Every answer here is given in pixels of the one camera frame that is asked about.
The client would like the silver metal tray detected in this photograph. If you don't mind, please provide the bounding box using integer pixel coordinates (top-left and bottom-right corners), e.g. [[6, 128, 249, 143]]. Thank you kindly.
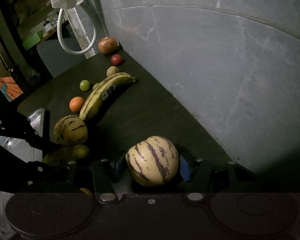
[[0, 108, 45, 239]]

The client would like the green grape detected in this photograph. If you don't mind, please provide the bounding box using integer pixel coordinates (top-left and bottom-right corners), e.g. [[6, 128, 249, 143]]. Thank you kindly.
[[79, 80, 90, 91]]

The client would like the red brown apple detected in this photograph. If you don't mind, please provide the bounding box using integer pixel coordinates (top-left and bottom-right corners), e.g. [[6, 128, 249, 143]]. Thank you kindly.
[[97, 36, 118, 55]]

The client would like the white cable loop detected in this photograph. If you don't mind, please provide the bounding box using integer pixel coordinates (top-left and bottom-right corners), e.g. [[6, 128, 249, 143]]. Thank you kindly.
[[57, 3, 97, 55]]

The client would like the small red tomato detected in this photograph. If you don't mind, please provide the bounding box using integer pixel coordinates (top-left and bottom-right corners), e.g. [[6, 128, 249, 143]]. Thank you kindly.
[[110, 54, 123, 66]]

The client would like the small yellow fruit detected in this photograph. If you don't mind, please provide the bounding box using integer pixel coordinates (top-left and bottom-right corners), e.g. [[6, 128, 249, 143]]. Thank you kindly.
[[70, 145, 89, 159]]

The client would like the striped yellow pepino melon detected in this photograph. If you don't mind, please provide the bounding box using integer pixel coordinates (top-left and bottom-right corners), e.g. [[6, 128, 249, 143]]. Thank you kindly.
[[125, 135, 179, 186]]

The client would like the yellow banana with sticker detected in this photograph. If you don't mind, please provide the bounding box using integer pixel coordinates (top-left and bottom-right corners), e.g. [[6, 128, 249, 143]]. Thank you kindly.
[[79, 72, 136, 121]]

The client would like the orange tangerine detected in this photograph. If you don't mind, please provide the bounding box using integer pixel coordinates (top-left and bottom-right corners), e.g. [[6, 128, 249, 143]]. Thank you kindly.
[[69, 96, 85, 113]]

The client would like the tan walnut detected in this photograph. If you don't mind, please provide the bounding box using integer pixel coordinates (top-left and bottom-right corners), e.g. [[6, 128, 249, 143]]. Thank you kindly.
[[106, 66, 119, 77]]

